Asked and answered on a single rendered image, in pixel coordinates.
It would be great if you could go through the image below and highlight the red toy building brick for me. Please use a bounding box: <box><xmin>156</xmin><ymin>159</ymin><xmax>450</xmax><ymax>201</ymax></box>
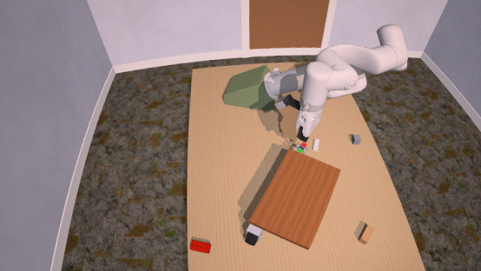
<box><xmin>190</xmin><ymin>240</ymin><xmax>211</xmax><ymax>254</ymax></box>

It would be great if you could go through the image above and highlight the wooden dolly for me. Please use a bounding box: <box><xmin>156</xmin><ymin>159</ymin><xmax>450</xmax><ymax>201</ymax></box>
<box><xmin>245</xmin><ymin>143</ymin><xmax>341</xmax><ymax>250</ymax></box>

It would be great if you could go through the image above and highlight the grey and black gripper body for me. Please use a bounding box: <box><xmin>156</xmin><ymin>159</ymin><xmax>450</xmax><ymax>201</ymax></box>
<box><xmin>295</xmin><ymin>105</ymin><xmax>322</xmax><ymax>137</ymax></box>

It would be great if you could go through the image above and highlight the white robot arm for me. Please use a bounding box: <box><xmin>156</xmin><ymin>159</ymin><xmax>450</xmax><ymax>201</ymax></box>
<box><xmin>264</xmin><ymin>24</ymin><xmax>408</xmax><ymax>112</ymax></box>

